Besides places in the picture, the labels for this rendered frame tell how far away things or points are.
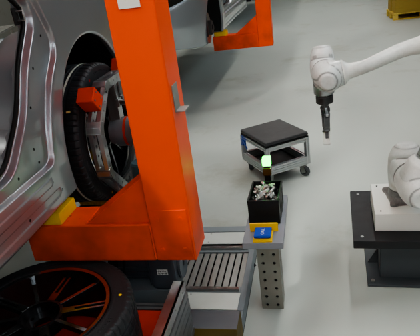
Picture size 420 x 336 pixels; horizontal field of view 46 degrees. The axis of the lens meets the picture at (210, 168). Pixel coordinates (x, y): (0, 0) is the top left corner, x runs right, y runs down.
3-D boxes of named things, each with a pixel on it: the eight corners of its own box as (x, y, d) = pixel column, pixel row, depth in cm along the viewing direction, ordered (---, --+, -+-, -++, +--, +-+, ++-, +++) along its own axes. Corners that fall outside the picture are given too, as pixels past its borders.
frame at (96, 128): (141, 161, 272) (121, 62, 251) (153, 160, 271) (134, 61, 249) (104, 209, 224) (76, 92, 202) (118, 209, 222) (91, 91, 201)
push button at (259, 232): (255, 231, 213) (255, 227, 212) (272, 231, 211) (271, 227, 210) (254, 240, 206) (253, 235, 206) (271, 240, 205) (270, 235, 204)
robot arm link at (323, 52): (310, 79, 220) (311, 87, 209) (307, 44, 214) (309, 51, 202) (335, 77, 219) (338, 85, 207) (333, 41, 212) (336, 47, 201)
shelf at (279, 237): (253, 201, 247) (253, 195, 245) (287, 200, 243) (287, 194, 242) (243, 249, 208) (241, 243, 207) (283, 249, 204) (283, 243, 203)
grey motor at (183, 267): (114, 291, 250) (99, 231, 236) (195, 292, 241) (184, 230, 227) (101, 316, 234) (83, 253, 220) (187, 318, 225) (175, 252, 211)
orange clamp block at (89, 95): (87, 98, 214) (77, 87, 206) (104, 97, 213) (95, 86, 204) (85, 113, 212) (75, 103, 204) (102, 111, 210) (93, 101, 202)
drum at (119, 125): (121, 140, 246) (115, 113, 241) (162, 137, 242) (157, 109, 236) (111, 151, 234) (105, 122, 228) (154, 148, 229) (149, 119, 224)
